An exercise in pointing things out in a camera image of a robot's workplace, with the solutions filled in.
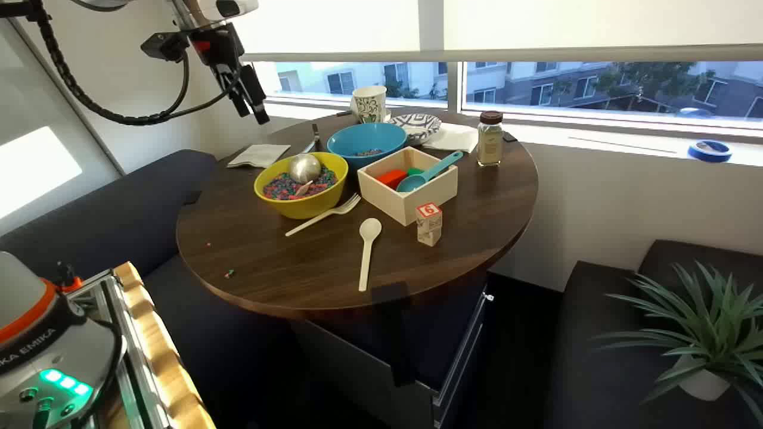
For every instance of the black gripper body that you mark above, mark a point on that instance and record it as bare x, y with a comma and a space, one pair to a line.
216, 47

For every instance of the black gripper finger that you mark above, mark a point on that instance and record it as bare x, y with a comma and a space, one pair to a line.
256, 96
240, 96

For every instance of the colourful cereal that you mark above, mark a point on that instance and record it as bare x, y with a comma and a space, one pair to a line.
277, 186

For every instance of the yellow bowl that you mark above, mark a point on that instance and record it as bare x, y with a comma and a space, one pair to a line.
302, 205

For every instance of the blue bowl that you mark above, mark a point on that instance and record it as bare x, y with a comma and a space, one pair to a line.
366, 144

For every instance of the patterned black white bowl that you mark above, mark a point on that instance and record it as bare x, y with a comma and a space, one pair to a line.
416, 124

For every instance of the white paper napkin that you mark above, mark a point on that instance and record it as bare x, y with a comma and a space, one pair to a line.
259, 155

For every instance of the metal ladle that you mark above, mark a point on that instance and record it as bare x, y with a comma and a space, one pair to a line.
306, 168

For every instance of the white roller blind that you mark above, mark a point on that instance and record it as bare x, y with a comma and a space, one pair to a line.
334, 24
603, 22

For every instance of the white mug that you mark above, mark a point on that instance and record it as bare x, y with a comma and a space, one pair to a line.
371, 106

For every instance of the orange plastic cup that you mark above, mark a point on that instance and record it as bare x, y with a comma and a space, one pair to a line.
391, 178

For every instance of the dark sofa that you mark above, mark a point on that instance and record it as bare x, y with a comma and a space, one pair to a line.
103, 215

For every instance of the teal plastic spoon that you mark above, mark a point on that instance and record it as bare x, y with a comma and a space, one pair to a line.
416, 179

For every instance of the white plastic spoon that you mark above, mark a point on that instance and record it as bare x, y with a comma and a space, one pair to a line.
368, 240

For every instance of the light wooden box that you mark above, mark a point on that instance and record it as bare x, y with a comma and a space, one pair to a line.
407, 203

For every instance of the white crumpled cloth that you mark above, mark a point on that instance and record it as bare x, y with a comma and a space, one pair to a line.
453, 138

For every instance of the small wooden block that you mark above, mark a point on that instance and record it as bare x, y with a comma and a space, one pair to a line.
429, 228

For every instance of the glass spice jar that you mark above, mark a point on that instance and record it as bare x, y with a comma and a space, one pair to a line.
490, 144

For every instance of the wooden slat rack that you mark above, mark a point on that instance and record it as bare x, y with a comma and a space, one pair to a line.
163, 358

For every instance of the grey drawer cabinet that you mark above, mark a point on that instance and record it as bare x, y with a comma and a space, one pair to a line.
414, 358

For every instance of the dark armchair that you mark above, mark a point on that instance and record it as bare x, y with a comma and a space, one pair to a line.
603, 348

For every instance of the blue tape roll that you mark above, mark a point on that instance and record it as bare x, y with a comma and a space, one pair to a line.
708, 152

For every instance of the green potted plant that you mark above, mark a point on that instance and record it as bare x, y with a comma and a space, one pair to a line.
715, 326

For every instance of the white plant pot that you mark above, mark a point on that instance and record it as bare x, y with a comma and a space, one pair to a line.
705, 384

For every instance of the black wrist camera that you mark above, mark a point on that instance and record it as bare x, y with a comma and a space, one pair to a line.
165, 47

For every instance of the white window frame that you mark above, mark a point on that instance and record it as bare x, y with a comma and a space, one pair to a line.
453, 84

